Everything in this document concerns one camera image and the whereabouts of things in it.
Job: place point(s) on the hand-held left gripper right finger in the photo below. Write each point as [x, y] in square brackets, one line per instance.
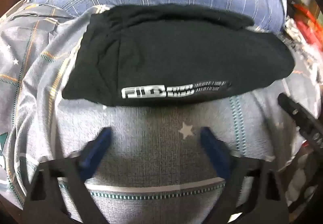
[214, 148]

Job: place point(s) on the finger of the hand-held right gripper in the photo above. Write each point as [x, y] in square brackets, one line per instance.
[299, 115]

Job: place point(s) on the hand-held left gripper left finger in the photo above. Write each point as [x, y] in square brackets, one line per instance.
[97, 147]

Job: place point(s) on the black pants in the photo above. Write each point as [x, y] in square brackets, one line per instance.
[176, 57]

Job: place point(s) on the grey star-printed quilt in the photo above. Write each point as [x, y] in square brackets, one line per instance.
[151, 133]

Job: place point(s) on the red plastic packet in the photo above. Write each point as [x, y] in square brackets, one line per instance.
[306, 18]

